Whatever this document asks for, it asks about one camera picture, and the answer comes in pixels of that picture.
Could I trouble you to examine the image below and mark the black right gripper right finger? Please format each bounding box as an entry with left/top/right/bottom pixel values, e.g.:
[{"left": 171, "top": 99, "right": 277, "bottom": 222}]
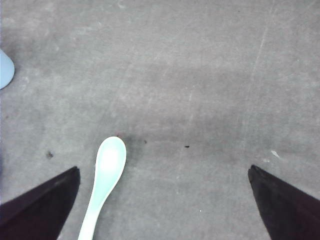
[{"left": 247, "top": 165, "right": 320, "bottom": 240}]

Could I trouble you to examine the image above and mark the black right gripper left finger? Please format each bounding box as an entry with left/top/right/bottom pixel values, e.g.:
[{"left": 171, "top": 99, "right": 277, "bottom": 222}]
[{"left": 0, "top": 166, "right": 81, "bottom": 240}]

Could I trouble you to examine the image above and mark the mint green plastic spoon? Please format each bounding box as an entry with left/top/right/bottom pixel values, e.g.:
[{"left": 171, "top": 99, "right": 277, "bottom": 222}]
[{"left": 78, "top": 136, "right": 127, "bottom": 240}]

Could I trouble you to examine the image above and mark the light blue plastic cup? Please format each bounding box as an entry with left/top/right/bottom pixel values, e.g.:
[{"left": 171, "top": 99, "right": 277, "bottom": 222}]
[{"left": 0, "top": 49, "right": 15, "bottom": 90}]

